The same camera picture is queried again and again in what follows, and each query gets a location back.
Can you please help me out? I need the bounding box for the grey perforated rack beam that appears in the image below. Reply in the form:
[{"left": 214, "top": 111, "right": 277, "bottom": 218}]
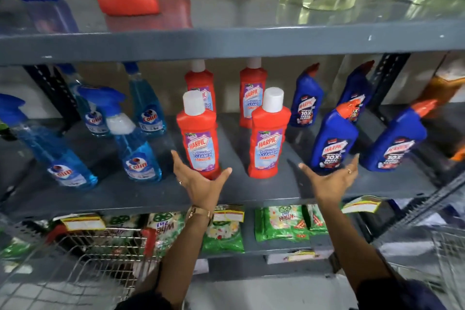
[{"left": 374, "top": 172, "right": 465, "bottom": 245}]

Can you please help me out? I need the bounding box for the person's left hand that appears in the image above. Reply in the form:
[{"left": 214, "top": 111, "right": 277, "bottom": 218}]
[{"left": 171, "top": 150, "right": 233, "bottom": 211}]

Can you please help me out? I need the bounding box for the wire shopping cart red handle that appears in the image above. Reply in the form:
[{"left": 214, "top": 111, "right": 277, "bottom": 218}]
[{"left": 0, "top": 224, "right": 160, "bottom": 310}]

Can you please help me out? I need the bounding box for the orange brown liquid bottle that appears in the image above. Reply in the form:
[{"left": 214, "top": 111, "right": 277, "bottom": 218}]
[{"left": 418, "top": 53, "right": 465, "bottom": 118}]

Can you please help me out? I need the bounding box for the silver wire basket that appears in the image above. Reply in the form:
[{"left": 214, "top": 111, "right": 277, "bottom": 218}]
[{"left": 385, "top": 226, "right": 465, "bottom": 310}]

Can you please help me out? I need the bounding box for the person's right hand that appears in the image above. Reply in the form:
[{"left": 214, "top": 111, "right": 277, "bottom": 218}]
[{"left": 298, "top": 154, "right": 360, "bottom": 206}]

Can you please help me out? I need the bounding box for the gold wristwatch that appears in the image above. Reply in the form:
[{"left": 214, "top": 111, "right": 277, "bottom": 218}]
[{"left": 186, "top": 205, "right": 215, "bottom": 225}]

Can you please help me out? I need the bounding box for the person's right forearm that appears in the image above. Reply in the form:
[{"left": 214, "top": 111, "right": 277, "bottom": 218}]
[{"left": 316, "top": 201, "right": 393, "bottom": 292}]

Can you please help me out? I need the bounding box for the dark blue sleeve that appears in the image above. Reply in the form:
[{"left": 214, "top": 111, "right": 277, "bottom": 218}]
[
  {"left": 354, "top": 277, "right": 447, "bottom": 310},
  {"left": 114, "top": 290, "right": 164, "bottom": 310}
]

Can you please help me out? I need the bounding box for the white shelf label strip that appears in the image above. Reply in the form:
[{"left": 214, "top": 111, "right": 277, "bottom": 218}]
[{"left": 267, "top": 248, "right": 333, "bottom": 265}]

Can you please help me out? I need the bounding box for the blue glass cleaner spray bottle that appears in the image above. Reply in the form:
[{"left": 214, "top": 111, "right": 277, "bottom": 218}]
[
  {"left": 123, "top": 62, "right": 168, "bottom": 137},
  {"left": 77, "top": 85, "right": 163, "bottom": 183},
  {"left": 0, "top": 93, "right": 99, "bottom": 190},
  {"left": 56, "top": 63, "right": 111, "bottom": 138}
]

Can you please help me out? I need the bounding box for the person's left forearm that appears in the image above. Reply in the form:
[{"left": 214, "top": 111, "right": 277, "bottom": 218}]
[{"left": 156, "top": 212, "right": 215, "bottom": 308}]

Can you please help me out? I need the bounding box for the dark perforated shelf upright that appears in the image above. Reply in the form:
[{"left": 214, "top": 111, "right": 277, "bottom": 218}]
[
  {"left": 367, "top": 53, "right": 411, "bottom": 114},
  {"left": 23, "top": 64, "right": 80, "bottom": 129}
]

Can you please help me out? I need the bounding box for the green detergent packet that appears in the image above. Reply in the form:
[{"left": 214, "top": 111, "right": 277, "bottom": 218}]
[
  {"left": 147, "top": 212, "right": 186, "bottom": 257},
  {"left": 103, "top": 215, "right": 142, "bottom": 238},
  {"left": 307, "top": 204, "right": 329, "bottom": 236},
  {"left": 202, "top": 221, "right": 245, "bottom": 254},
  {"left": 254, "top": 205, "right": 310, "bottom": 242}
]

